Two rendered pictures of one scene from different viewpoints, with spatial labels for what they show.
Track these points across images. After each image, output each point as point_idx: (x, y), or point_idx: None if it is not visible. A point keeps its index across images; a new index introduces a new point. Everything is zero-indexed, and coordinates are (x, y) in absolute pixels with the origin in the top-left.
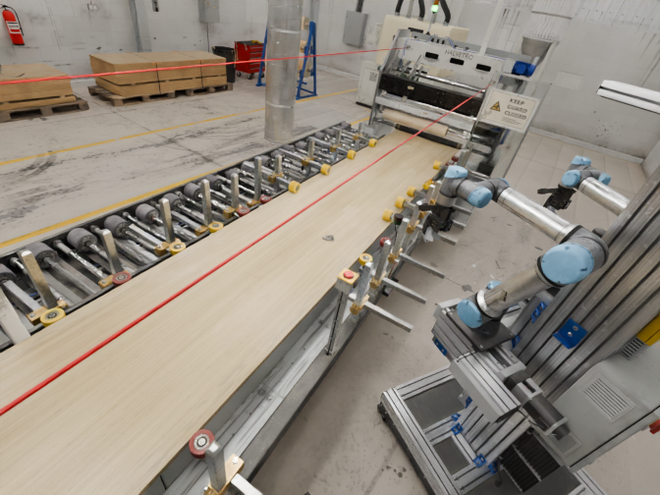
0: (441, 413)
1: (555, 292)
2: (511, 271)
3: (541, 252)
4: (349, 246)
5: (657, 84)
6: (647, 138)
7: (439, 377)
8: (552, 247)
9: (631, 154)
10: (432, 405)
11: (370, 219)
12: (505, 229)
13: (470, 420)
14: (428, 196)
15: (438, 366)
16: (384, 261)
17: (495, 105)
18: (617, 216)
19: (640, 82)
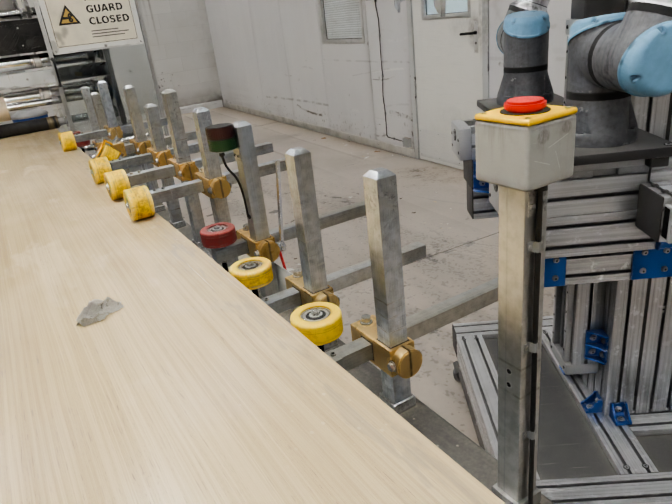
0: (577, 429)
1: (611, 5)
2: (293, 249)
3: (284, 212)
4: (173, 284)
5: (166, 13)
6: (206, 76)
7: (494, 396)
8: (282, 201)
9: (206, 101)
10: (555, 434)
11: (113, 235)
12: (213, 221)
13: (629, 370)
14: (177, 120)
15: (434, 411)
16: (317, 216)
17: (65, 15)
18: (279, 146)
19: (149, 17)
